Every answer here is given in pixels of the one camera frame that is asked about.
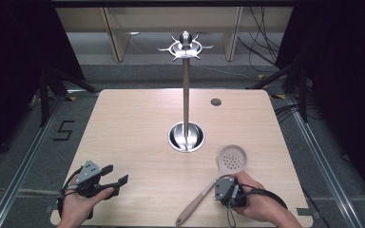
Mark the metal utensil hanging stand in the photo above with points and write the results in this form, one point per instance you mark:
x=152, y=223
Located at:
x=186, y=95

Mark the person's right hand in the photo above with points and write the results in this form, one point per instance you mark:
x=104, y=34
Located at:
x=259, y=204

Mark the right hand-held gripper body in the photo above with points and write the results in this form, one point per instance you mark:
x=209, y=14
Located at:
x=224, y=188

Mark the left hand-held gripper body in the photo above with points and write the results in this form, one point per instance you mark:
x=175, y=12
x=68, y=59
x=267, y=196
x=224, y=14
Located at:
x=88, y=172

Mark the black metal stand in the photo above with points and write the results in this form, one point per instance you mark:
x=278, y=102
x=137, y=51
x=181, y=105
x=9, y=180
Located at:
x=303, y=95
x=44, y=95

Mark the aluminium floor rail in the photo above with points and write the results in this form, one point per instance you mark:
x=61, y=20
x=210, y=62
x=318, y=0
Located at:
x=323, y=158
x=28, y=158

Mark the person's left hand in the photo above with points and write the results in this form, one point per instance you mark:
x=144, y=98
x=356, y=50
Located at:
x=76, y=205

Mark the dark curtain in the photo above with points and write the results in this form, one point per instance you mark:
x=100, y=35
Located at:
x=345, y=79
x=12, y=63

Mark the grey table corner bracket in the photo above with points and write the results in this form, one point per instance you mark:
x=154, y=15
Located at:
x=304, y=212

